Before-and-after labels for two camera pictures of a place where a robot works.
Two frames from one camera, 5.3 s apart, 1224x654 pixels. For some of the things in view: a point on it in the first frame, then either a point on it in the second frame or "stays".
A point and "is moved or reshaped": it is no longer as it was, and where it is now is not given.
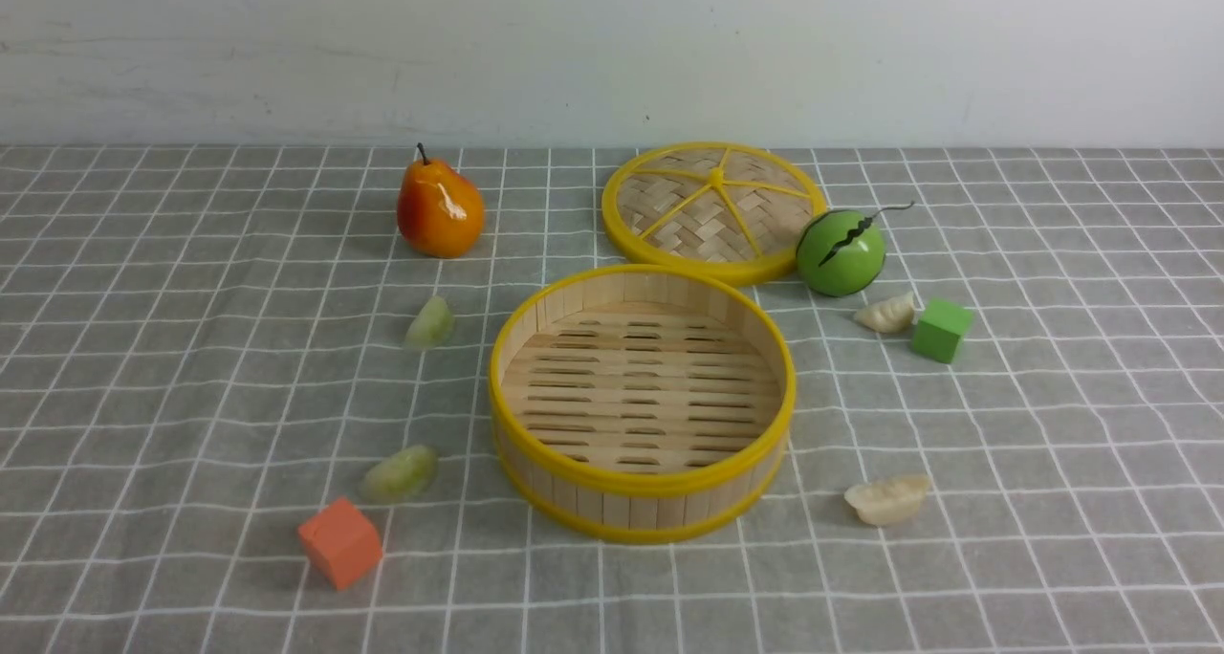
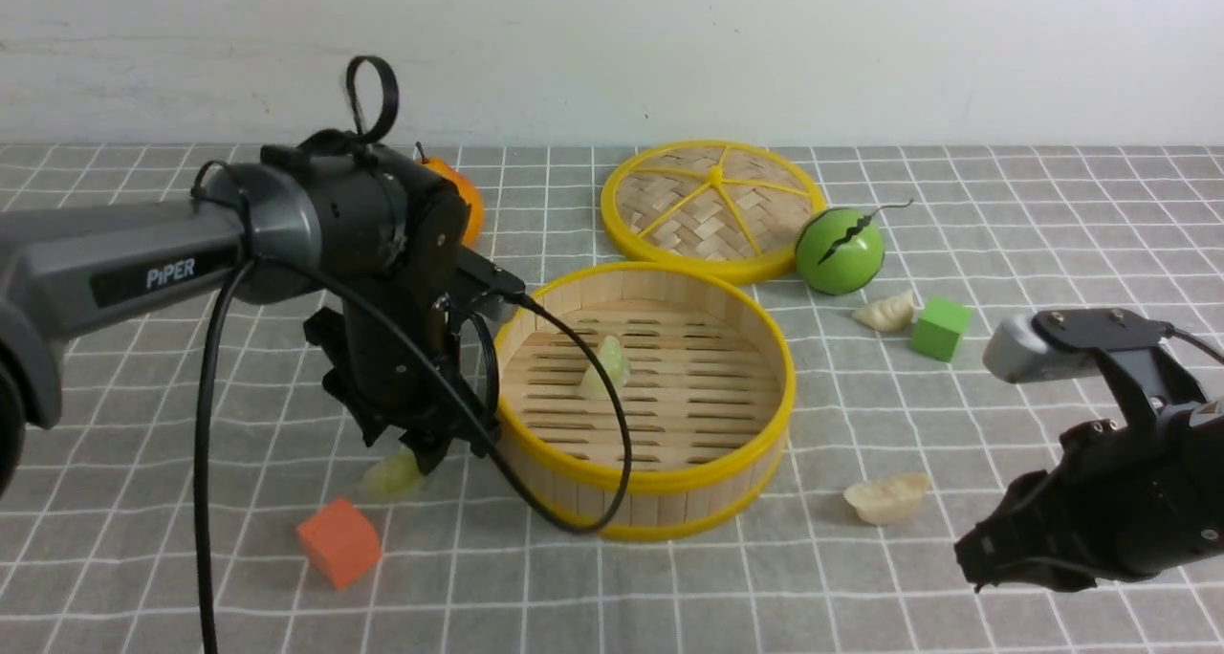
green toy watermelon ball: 841,252 stays
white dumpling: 892,500 stays
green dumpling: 431,327 is moved or reshaped
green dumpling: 401,476 stays
